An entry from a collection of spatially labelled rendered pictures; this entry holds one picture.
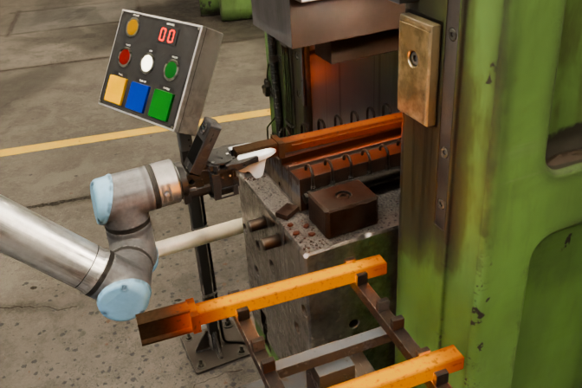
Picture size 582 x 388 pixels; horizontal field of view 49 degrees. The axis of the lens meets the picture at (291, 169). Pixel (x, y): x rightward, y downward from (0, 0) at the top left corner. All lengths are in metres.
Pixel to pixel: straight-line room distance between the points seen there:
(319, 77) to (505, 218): 0.67
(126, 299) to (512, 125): 0.71
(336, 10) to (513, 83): 0.41
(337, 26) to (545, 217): 0.50
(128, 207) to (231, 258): 1.58
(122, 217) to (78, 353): 1.30
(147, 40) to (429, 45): 0.97
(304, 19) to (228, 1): 5.06
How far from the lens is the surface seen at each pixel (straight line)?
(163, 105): 1.70
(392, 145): 1.45
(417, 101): 1.08
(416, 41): 1.06
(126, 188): 1.25
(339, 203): 1.26
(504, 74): 0.95
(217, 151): 1.33
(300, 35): 1.21
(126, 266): 1.21
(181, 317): 1.05
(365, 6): 1.26
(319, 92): 1.57
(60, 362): 2.51
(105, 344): 2.52
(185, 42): 1.70
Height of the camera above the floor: 1.64
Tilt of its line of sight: 28 degrees down
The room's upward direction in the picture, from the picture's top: 4 degrees counter-clockwise
